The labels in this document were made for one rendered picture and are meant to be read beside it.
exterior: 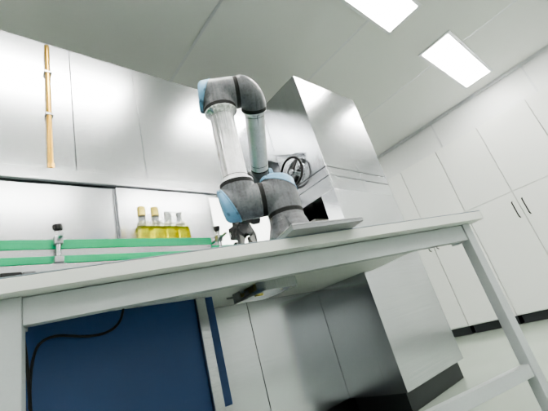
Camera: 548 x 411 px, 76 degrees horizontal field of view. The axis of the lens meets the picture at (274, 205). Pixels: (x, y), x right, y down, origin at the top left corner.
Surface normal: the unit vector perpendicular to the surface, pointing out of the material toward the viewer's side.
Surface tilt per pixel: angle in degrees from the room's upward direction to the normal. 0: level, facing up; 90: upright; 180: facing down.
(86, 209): 90
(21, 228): 90
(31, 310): 90
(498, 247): 90
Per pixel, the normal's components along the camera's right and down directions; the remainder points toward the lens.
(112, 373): 0.62, -0.44
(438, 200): -0.75, -0.05
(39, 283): 0.36, -0.43
